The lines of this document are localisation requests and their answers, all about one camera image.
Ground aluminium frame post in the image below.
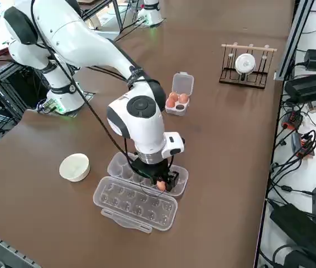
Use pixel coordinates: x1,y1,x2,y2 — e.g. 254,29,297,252
275,0,315,82

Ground aluminium table edge rail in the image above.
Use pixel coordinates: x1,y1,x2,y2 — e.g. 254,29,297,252
0,225,40,268

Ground white round paper bowl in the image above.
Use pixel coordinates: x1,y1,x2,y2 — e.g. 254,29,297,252
59,152,91,183

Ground black wire cup rack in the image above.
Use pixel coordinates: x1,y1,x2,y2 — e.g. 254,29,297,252
218,43,277,90

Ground clear four-slot egg tray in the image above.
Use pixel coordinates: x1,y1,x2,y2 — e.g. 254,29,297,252
164,71,195,116

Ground transparent twelve-slot egg tray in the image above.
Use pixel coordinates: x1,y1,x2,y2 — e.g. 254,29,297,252
93,150,189,232

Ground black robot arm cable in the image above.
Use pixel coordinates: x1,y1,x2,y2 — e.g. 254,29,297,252
31,0,175,196

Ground orange black connector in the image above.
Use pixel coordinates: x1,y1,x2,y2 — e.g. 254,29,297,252
283,110,304,130

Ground long black power brick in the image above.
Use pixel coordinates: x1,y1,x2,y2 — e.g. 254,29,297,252
284,71,316,103

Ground large black power brick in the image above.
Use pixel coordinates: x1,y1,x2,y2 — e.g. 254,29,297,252
269,203,316,268

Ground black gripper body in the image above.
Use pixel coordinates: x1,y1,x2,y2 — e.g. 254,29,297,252
131,156,172,182

